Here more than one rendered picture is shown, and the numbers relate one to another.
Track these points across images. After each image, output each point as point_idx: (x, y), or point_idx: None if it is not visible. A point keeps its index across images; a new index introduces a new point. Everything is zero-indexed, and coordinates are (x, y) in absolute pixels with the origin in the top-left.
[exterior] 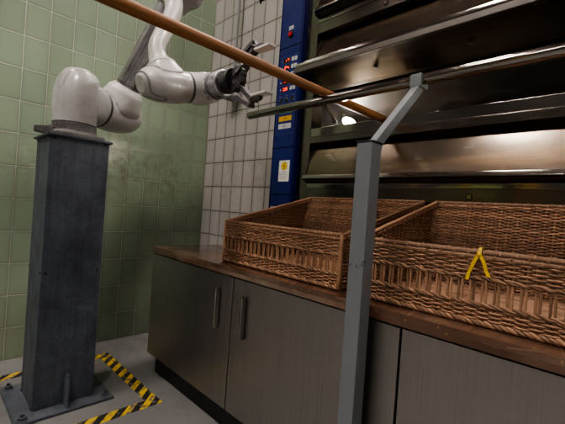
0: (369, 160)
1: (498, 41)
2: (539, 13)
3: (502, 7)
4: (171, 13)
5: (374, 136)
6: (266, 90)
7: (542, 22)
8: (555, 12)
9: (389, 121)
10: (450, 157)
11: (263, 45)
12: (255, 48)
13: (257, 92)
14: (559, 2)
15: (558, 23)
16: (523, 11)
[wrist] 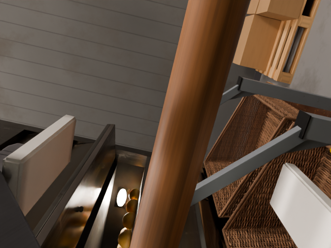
0: (324, 116)
1: None
2: (61, 231)
3: (43, 233)
4: None
5: (286, 135)
6: (287, 164)
7: (62, 244)
8: (65, 229)
9: (253, 151)
10: None
11: (55, 126)
12: (22, 151)
13: (313, 188)
14: (66, 216)
15: (66, 243)
16: (56, 231)
